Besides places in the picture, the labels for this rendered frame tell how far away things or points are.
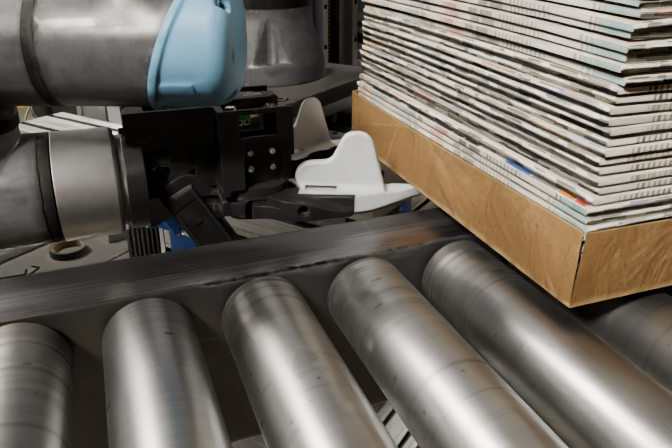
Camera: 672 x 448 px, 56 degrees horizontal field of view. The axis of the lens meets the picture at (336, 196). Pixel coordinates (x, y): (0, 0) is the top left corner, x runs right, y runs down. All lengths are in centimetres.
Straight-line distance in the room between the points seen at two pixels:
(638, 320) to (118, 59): 31
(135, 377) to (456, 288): 19
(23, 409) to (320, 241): 19
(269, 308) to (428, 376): 9
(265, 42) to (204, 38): 40
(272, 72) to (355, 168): 31
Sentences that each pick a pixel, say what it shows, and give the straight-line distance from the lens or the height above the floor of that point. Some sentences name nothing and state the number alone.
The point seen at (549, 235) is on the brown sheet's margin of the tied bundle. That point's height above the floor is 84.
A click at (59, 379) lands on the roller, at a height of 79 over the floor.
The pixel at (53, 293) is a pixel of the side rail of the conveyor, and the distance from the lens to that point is 38.
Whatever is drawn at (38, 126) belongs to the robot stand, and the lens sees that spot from 96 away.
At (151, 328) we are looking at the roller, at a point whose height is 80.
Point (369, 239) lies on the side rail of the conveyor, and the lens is 41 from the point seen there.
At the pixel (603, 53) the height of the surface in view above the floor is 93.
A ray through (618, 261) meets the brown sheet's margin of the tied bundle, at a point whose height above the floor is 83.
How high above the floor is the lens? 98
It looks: 23 degrees down
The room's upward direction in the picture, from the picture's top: straight up
